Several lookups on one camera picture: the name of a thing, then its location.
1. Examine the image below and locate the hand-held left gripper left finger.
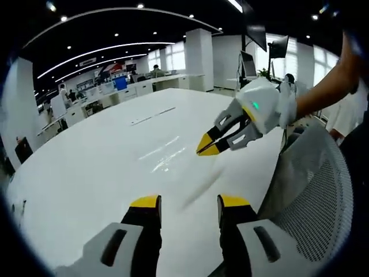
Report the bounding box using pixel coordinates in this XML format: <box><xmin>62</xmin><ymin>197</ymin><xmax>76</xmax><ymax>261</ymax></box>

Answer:
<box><xmin>54</xmin><ymin>194</ymin><xmax>163</xmax><ymax>277</ymax></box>

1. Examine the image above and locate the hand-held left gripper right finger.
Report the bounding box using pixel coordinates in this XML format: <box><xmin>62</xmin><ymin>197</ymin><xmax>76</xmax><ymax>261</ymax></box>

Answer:
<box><xmin>216</xmin><ymin>193</ymin><xmax>292</xmax><ymax>277</ymax></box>

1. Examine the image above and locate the clear resealable plastic bag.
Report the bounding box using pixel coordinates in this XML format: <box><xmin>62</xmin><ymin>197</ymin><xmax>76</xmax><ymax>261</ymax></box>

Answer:
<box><xmin>137</xmin><ymin>135</ymin><xmax>224</xmax><ymax>210</ymax></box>

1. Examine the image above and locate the person's right hand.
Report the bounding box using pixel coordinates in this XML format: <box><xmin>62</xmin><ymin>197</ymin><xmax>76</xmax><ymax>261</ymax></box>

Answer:
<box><xmin>278</xmin><ymin>81</ymin><xmax>298</xmax><ymax>128</ymax></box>

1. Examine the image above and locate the silver monitor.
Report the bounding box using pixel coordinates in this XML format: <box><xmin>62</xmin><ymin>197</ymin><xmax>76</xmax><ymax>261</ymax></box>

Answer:
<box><xmin>239</xmin><ymin>50</ymin><xmax>257</xmax><ymax>79</ymax></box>

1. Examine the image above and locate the large black monitor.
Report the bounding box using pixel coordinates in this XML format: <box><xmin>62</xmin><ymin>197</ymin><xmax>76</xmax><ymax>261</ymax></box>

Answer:
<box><xmin>246</xmin><ymin>24</ymin><xmax>268</xmax><ymax>52</ymax></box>

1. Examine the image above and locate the clear plastic strip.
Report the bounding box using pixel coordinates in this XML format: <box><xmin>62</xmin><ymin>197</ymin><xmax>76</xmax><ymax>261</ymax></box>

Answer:
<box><xmin>129</xmin><ymin>107</ymin><xmax>177</xmax><ymax>126</ymax></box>

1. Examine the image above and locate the grey mesh office chair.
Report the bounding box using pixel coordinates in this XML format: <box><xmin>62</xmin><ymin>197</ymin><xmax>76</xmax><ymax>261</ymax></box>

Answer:
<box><xmin>257</xmin><ymin>119</ymin><xmax>355</xmax><ymax>264</ymax></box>

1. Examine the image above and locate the long white counter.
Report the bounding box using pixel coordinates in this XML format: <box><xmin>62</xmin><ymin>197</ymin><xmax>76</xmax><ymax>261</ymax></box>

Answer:
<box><xmin>36</xmin><ymin>73</ymin><xmax>206</xmax><ymax>137</ymax></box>

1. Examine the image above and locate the person's dark clothing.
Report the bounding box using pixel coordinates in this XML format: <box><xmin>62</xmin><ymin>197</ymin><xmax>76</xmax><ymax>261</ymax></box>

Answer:
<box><xmin>339</xmin><ymin>115</ymin><xmax>369</xmax><ymax>209</ymax></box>

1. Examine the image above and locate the blue storage box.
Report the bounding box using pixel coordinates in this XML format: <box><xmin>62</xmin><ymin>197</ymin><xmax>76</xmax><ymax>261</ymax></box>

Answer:
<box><xmin>113</xmin><ymin>78</ymin><xmax>129</xmax><ymax>92</ymax></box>

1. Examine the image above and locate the black cabinet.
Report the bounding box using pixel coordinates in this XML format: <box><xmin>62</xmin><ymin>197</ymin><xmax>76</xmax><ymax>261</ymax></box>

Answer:
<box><xmin>14</xmin><ymin>136</ymin><xmax>33</xmax><ymax>164</ymax></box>

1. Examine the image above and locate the white box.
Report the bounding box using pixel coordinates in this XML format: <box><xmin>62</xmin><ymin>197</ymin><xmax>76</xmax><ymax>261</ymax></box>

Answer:
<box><xmin>51</xmin><ymin>95</ymin><xmax>67</xmax><ymax>119</ymax></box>

